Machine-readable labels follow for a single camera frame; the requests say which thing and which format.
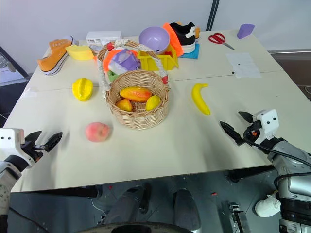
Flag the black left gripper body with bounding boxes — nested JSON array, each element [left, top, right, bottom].
[[20, 142, 49, 163]]

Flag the yellow starfruit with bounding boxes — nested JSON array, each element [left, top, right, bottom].
[[71, 77, 94, 101]]

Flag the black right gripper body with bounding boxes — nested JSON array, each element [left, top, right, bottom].
[[242, 120, 264, 144]]

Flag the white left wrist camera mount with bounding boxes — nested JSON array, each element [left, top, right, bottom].
[[0, 128, 35, 168]]

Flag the metal rack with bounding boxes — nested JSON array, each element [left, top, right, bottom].
[[0, 45, 30, 86]]

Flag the orange canvas sneaker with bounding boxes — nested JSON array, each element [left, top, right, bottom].
[[36, 35, 74, 77]]

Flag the blue cloth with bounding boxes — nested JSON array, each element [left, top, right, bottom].
[[180, 43, 201, 60]]

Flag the white cardboard box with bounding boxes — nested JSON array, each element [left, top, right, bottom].
[[85, 30, 123, 46]]

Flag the black white sneaker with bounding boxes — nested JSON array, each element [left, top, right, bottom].
[[169, 21, 201, 54]]

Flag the purple plastic bowl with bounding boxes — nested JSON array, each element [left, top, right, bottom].
[[138, 26, 171, 56]]

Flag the small orange yellow fruit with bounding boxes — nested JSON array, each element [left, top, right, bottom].
[[115, 98, 134, 113]]

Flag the pink peach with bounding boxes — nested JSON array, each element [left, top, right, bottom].
[[85, 121, 113, 143]]

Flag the black metal stand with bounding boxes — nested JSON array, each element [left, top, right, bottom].
[[220, 200, 252, 233]]

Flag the black table frame bar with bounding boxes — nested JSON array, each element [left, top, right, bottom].
[[11, 185, 103, 199]]

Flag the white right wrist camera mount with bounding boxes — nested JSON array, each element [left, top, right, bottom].
[[252, 109, 279, 146]]

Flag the purple foam block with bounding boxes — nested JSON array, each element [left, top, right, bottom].
[[237, 23, 256, 40]]

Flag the white paper sheet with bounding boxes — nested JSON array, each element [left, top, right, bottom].
[[225, 51, 262, 79]]

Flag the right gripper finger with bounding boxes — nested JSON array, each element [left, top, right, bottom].
[[220, 120, 245, 147], [238, 111, 255, 125]]

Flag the grey rounded shape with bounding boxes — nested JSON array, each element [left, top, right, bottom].
[[104, 185, 152, 225], [173, 188, 202, 231]]

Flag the yellow banana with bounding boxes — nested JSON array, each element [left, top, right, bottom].
[[191, 83, 211, 116]]

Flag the yellow foam block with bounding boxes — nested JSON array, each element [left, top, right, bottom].
[[65, 44, 95, 61]]

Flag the red handled scissors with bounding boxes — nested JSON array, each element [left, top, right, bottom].
[[208, 33, 236, 51]]

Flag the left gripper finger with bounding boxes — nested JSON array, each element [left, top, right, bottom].
[[25, 131, 43, 147], [44, 132, 64, 153]]

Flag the wicker basket with handle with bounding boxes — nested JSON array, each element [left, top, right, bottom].
[[97, 39, 171, 131]]

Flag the yellow plastic bin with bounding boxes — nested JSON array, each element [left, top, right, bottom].
[[137, 44, 180, 71]]

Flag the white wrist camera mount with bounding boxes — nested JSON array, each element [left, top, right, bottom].
[[0, 128, 35, 168], [252, 109, 279, 146]]

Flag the orange fabric piece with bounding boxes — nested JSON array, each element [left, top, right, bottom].
[[103, 49, 122, 72]]

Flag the dark upright pole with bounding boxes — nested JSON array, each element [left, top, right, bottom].
[[206, 0, 219, 32]]

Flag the orange yellow mango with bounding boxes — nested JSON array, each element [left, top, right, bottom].
[[119, 87, 153, 103]]

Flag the purple white packet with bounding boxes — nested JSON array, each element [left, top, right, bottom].
[[107, 48, 142, 74]]

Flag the clear plastic packet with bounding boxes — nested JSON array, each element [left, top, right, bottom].
[[88, 43, 104, 53]]

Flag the yellow lemon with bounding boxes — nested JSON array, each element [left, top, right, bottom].
[[145, 95, 162, 111]]

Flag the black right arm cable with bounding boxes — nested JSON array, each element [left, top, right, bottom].
[[244, 134, 311, 168]]

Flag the black table leg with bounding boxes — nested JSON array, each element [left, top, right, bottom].
[[225, 169, 244, 183]]

